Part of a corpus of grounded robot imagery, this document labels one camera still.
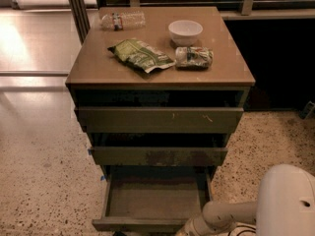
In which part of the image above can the metal window frame post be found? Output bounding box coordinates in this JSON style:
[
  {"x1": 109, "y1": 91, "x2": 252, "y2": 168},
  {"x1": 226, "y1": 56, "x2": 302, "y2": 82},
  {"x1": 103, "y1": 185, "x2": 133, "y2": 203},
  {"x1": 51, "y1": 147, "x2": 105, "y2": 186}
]
[{"x1": 68, "y1": 0, "x2": 90, "y2": 43}]

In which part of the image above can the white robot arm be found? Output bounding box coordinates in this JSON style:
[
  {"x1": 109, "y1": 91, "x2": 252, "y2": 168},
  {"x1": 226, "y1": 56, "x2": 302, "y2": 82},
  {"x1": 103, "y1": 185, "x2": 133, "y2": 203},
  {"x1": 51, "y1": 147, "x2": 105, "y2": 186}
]
[{"x1": 175, "y1": 164, "x2": 315, "y2": 236}]

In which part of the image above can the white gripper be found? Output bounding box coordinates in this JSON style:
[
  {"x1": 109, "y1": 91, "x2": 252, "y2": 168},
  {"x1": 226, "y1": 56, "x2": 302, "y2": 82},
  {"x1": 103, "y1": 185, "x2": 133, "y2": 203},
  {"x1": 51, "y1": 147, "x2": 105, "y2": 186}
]
[{"x1": 175, "y1": 214, "x2": 236, "y2": 236}]

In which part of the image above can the green chip bag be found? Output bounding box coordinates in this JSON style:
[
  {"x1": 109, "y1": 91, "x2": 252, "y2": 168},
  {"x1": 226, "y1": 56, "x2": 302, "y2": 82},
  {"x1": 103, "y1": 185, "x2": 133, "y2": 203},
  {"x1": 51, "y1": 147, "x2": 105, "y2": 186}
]
[{"x1": 107, "y1": 38, "x2": 175, "y2": 74}]

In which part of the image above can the brown drawer cabinet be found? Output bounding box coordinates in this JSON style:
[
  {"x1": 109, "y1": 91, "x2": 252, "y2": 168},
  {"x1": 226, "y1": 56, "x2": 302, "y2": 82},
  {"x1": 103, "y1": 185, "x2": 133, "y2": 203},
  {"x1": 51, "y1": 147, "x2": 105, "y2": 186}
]
[{"x1": 64, "y1": 6, "x2": 257, "y2": 182}]

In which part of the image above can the black cable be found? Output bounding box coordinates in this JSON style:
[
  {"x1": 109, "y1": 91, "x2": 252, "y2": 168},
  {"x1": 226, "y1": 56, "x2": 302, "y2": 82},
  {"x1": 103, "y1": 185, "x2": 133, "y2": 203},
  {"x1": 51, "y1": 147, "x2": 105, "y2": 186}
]
[{"x1": 234, "y1": 224, "x2": 258, "y2": 236}]

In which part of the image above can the drawer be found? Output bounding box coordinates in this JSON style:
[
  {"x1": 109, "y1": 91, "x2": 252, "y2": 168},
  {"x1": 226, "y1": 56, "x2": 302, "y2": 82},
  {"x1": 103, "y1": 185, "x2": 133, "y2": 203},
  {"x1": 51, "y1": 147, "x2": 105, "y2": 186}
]
[
  {"x1": 75, "y1": 106, "x2": 243, "y2": 134},
  {"x1": 93, "y1": 166, "x2": 212, "y2": 234},
  {"x1": 89, "y1": 147, "x2": 227, "y2": 166}
]

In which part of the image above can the white bowl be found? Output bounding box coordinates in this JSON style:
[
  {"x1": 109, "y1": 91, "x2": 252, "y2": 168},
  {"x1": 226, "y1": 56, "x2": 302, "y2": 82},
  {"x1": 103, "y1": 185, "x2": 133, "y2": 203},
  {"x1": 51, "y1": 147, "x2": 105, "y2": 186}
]
[{"x1": 168, "y1": 20, "x2": 203, "y2": 46}]

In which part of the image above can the crushed soda can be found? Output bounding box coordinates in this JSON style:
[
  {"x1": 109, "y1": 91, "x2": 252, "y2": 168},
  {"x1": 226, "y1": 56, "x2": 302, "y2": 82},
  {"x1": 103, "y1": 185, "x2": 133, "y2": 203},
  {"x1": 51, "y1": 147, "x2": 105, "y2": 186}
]
[{"x1": 175, "y1": 46, "x2": 214, "y2": 69}]

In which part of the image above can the grey object at wall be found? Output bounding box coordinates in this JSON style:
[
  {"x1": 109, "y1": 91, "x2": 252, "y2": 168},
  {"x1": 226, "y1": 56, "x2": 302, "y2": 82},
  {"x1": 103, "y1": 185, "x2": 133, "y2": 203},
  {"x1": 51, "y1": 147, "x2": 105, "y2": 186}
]
[{"x1": 299, "y1": 101, "x2": 315, "y2": 119}]

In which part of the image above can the clear plastic water bottle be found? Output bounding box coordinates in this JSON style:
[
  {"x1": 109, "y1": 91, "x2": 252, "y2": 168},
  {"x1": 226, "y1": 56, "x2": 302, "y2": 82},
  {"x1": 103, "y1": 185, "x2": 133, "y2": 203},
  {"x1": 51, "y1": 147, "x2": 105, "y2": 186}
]
[{"x1": 100, "y1": 11, "x2": 146, "y2": 31}]

